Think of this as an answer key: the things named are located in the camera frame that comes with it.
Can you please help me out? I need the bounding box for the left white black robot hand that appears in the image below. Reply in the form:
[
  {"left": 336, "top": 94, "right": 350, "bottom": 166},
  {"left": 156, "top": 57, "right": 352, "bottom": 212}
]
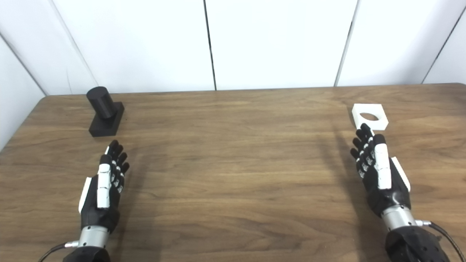
[{"left": 78, "top": 140, "right": 130, "bottom": 249}]

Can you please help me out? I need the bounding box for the thick black right wrist cable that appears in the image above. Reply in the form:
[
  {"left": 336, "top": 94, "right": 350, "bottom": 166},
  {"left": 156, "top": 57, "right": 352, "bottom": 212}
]
[{"left": 416, "top": 219, "right": 466, "bottom": 256}]

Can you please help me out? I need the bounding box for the black peg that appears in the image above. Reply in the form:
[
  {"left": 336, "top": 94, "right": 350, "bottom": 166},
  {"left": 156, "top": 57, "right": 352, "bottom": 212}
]
[{"left": 86, "top": 87, "right": 125, "bottom": 138}]

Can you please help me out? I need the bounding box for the thick black left wrist cable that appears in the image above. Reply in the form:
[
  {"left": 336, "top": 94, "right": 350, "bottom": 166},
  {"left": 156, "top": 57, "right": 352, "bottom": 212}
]
[{"left": 36, "top": 241, "right": 79, "bottom": 262}]

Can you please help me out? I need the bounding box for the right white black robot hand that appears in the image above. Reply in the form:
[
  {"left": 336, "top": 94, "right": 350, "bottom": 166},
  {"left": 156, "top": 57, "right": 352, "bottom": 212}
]
[{"left": 350, "top": 123, "right": 418, "bottom": 232}]

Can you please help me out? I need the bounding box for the thick black wrist cable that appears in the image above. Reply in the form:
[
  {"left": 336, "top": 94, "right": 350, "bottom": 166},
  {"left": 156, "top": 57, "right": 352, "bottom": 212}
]
[
  {"left": 36, "top": 241, "right": 79, "bottom": 262},
  {"left": 416, "top": 219, "right": 466, "bottom": 256}
]

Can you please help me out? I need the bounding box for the white square piece with hole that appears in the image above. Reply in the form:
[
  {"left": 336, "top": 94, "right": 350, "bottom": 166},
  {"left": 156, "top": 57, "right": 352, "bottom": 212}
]
[{"left": 352, "top": 104, "right": 389, "bottom": 131}]

